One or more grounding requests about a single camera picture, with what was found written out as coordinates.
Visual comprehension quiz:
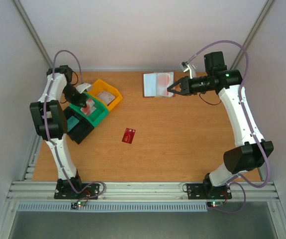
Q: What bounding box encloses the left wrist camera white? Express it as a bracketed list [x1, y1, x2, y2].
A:
[76, 83, 92, 93]

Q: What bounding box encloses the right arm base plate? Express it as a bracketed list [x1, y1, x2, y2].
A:
[183, 183, 232, 201]

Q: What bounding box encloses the yellow plastic bin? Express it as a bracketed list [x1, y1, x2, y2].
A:
[88, 79, 123, 112]

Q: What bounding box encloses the cards stack in yellow bin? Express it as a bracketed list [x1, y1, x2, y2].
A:
[97, 91, 115, 106]

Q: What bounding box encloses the right small circuit board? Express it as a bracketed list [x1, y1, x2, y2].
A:
[207, 201, 225, 208]

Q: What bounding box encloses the brown leather card holder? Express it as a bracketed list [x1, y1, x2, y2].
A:
[143, 72, 175, 98]

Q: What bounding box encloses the teal card in black bin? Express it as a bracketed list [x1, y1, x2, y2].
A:
[67, 116, 80, 132]

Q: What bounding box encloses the left small circuit board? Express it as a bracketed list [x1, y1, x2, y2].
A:
[70, 201, 87, 210]

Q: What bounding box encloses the grey slotted cable duct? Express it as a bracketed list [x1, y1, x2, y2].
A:
[17, 202, 207, 213]

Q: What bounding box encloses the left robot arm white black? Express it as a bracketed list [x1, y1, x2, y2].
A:
[29, 65, 87, 198]

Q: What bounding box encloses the red VIP credit card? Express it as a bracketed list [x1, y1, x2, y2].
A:
[122, 128, 136, 144]

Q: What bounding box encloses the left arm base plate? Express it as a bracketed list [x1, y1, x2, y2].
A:
[54, 183, 102, 200]

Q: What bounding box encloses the aluminium front rail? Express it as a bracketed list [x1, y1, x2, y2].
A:
[6, 181, 280, 202]

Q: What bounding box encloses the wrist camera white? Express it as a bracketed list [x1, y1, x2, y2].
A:
[76, 83, 92, 93]
[180, 61, 196, 79]

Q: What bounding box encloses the small circuit board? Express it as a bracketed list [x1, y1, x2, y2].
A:
[70, 201, 87, 210]
[207, 201, 225, 208]

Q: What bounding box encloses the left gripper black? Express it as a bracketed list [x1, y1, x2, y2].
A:
[63, 82, 88, 108]

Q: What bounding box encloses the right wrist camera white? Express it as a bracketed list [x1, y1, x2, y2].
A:
[180, 61, 196, 79]

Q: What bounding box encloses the black plastic bin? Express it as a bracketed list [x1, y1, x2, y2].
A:
[63, 107, 95, 144]

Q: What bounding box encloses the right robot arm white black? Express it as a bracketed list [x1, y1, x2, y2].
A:
[167, 51, 274, 199]

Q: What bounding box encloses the green plastic bin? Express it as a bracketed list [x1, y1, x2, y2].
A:
[69, 93, 109, 127]

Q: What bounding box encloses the red white credit card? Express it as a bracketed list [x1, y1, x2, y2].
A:
[85, 106, 96, 116]

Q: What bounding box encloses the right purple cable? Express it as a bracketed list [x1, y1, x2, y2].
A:
[187, 39, 272, 214]

